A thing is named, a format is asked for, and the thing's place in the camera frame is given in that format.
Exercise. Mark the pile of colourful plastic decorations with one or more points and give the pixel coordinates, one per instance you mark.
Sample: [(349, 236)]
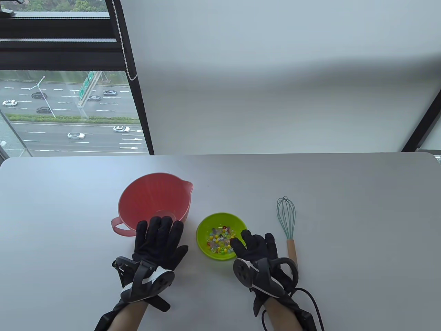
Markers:
[(220, 239)]

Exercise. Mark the black slanted window post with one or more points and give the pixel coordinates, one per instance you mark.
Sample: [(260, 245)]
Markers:
[(423, 127)]

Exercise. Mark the green highway sign gantry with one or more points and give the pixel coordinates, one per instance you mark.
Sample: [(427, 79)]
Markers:
[(83, 86)]

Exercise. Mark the black left wrist clamp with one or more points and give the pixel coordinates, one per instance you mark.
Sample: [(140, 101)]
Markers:
[(162, 304)]

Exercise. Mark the white roller blind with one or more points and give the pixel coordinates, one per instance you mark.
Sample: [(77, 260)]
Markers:
[(275, 86)]

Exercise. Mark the black and white controller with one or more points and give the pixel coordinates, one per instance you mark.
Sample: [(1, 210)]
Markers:
[(155, 279), (246, 272)]

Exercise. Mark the person's right hand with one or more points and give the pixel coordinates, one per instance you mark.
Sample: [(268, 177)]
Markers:
[(256, 246)]

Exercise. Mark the pink salad bowl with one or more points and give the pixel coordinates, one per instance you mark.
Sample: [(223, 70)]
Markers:
[(151, 196)]

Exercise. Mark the green plastic bowl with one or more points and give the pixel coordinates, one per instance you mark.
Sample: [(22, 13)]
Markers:
[(220, 219)]

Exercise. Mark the person's right forearm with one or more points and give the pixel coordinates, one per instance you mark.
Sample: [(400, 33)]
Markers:
[(280, 317)]

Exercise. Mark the person's left hand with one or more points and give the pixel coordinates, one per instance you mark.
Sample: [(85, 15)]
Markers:
[(158, 241)]

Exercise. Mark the right black and white controller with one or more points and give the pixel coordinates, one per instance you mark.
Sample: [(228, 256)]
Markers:
[(246, 272)]

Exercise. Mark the person's left forearm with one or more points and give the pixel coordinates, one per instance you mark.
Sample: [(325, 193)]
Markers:
[(127, 317)]

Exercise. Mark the left black and white controller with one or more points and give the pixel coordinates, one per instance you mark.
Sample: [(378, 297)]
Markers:
[(155, 279)]

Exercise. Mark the black window frame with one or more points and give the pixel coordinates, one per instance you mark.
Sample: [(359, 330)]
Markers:
[(62, 51)]

